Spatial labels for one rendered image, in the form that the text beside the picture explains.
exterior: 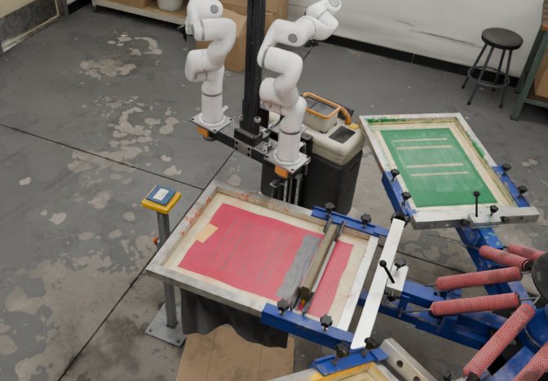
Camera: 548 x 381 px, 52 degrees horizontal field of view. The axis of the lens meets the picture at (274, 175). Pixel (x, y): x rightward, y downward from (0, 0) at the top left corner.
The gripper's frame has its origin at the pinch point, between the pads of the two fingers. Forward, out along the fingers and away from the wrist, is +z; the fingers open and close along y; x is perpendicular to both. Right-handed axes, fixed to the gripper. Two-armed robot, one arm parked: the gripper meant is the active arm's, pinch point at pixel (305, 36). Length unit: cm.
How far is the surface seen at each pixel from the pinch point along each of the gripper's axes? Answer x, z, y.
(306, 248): 27, 5, -91
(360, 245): 5, 0, -97
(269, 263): 45, 6, -93
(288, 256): 36, 6, -93
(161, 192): 71, 39, -49
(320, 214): 15, 9, -79
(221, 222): 53, 24, -70
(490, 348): 7, -58, -139
